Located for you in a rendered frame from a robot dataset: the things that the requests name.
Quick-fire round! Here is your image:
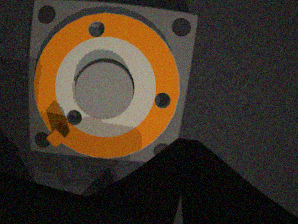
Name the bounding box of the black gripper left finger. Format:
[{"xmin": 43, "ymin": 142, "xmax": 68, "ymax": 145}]
[{"xmin": 0, "ymin": 139, "xmax": 190, "ymax": 224}]

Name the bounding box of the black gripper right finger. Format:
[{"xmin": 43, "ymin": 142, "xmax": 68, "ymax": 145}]
[{"xmin": 181, "ymin": 140, "xmax": 298, "ymax": 224}]

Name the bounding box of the orange round plate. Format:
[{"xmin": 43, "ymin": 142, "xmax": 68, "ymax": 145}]
[{"xmin": 33, "ymin": 12, "xmax": 180, "ymax": 159}]

